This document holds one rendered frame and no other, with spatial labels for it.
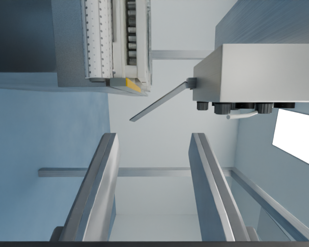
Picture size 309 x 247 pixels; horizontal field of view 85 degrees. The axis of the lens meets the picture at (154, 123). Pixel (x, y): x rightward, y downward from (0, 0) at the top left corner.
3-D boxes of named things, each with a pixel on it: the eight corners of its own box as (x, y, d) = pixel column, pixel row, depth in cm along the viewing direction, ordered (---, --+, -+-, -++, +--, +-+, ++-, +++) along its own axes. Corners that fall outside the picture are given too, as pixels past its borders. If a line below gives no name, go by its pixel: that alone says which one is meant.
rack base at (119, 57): (127, 12, 57) (135, 12, 57) (129, 86, 61) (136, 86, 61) (108, -52, 33) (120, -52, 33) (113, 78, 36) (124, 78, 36)
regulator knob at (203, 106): (197, 110, 46) (213, 110, 46) (198, 101, 46) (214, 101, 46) (194, 110, 49) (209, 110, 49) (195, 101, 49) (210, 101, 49)
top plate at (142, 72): (142, 12, 57) (148, 12, 57) (143, 86, 61) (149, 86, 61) (134, -52, 33) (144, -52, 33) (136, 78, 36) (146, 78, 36)
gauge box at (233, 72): (218, 103, 31) (325, 103, 31) (222, 43, 30) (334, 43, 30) (192, 101, 53) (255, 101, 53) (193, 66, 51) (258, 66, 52)
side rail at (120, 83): (110, 86, 32) (126, 86, 33) (109, 77, 32) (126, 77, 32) (144, 96, 163) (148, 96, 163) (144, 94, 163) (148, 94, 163)
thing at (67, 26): (57, 87, 35) (106, 86, 35) (43, -75, 30) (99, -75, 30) (133, 96, 163) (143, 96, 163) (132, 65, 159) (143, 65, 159)
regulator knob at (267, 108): (260, 113, 35) (280, 113, 35) (261, 102, 35) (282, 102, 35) (250, 112, 39) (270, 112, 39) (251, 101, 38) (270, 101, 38)
